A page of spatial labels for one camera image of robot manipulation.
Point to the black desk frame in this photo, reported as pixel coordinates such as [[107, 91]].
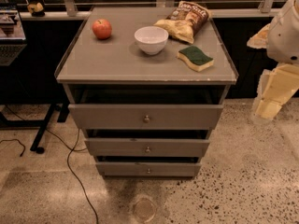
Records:
[[40, 124]]

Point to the round floor cover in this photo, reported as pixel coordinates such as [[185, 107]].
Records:
[[143, 210]]

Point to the laptop computer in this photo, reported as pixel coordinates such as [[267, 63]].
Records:
[[12, 36]]

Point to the green yellow sponge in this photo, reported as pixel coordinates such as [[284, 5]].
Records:
[[195, 58]]

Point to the white bowl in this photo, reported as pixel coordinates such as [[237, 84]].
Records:
[[151, 39]]

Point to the red apple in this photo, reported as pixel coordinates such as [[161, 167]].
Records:
[[102, 29]]

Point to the grey top drawer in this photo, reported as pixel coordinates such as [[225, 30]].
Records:
[[146, 117]]

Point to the small yellow black object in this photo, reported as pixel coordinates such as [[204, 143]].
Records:
[[36, 9]]

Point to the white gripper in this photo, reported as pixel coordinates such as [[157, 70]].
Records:
[[284, 37]]

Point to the chips bag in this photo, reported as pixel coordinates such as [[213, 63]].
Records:
[[185, 21]]

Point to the grey drawer cabinet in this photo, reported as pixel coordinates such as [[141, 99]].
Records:
[[115, 71]]

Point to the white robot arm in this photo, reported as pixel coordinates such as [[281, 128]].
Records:
[[280, 38]]

